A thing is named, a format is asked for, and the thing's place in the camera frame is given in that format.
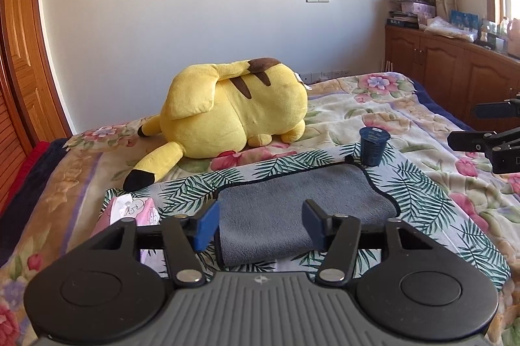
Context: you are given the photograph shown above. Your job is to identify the purple and grey towel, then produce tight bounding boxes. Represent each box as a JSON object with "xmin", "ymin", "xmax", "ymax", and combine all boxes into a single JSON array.
[{"xmin": 215, "ymin": 161, "xmax": 400, "ymax": 268}]

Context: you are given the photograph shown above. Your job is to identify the pink tissue box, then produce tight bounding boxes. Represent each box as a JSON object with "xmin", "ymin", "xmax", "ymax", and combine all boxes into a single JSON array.
[{"xmin": 91, "ymin": 194, "xmax": 166, "ymax": 276}]

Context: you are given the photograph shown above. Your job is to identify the wooden cabinet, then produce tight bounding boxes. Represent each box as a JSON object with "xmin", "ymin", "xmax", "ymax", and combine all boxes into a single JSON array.
[{"xmin": 385, "ymin": 25, "xmax": 519, "ymax": 132}]

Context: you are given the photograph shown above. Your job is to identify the palm leaf print cloth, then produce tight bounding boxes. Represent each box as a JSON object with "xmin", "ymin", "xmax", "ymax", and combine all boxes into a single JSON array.
[{"xmin": 102, "ymin": 144, "xmax": 510, "ymax": 287}]

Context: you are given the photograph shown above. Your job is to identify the dark blue cup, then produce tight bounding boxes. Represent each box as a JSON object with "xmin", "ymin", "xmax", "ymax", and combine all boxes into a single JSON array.
[{"xmin": 359, "ymin": 127, "xmax": 390, "ymax": 166}]

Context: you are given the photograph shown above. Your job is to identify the pink detergent bottle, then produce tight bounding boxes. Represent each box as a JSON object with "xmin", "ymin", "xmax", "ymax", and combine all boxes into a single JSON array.
[{"xmin": 507, "ymin": 19, "xmax": 520, "ymax": 59}]

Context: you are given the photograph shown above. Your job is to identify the floral bed blanket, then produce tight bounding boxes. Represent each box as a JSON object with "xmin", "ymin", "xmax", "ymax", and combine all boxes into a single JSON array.
[{"xmin": 1, "ymin": 73, "xmax": 519, "ymax": 345}]

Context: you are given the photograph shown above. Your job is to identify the yellow plush toy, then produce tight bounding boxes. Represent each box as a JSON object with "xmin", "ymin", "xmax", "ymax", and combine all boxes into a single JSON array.
[{"xmin": 123, "ymin": 58, "xmax": 309, "ymax": 192}]

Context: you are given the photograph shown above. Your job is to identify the blue box on cabinet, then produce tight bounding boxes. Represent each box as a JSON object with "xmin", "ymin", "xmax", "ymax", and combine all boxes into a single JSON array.
[{"xmin": 449, "ymin": 10, "xmax": 479, "ymax": 31}]

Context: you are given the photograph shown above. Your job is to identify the white plastic bag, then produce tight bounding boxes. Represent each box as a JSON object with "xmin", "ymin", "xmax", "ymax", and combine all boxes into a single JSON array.
[{"xmin": 424, "ymin": 16, "xmax": 477, "ymax": 43}]

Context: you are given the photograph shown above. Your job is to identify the red and navy folded blankets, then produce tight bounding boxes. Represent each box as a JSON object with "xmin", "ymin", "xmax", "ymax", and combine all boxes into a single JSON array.
[{"xmin": 1, "ymin": 138, "xmax": 68, "ymax": 266}]

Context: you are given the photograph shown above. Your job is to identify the wooden slatted wardrobe door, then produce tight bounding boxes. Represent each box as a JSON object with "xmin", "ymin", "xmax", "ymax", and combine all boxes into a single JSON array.
[{"xmin": 1, "ymin": 0, "xmax": 72, "ymax": 211}]

